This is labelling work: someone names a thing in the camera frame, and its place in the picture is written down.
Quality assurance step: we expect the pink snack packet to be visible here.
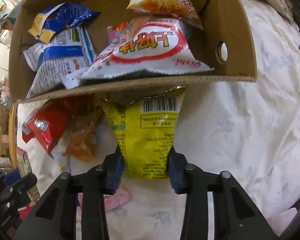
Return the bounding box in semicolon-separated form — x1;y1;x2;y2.
77;183;133;213

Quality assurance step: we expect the red snack bag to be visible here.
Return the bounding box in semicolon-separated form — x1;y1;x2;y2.
21;95;93;154

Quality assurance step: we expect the orange peanut snack bag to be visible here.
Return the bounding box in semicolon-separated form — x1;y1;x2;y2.
63;104;103;163

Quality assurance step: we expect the yellow snack bag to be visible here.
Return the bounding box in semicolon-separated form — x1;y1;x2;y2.
100;87;186;179

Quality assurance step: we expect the white blue snack bag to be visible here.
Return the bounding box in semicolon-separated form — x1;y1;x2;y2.
23;26;96;99

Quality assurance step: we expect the white red-ring snack bag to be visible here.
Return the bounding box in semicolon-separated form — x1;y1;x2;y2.
81;16;213;83

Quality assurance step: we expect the pink floral pillow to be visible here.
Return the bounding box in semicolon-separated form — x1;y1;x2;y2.
266;207;298;237

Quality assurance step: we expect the white floral bed sheet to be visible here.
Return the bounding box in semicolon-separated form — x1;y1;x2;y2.
17;0;300;239

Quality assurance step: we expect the brown cardboard box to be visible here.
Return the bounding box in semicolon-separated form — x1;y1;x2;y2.
8;0;258;104

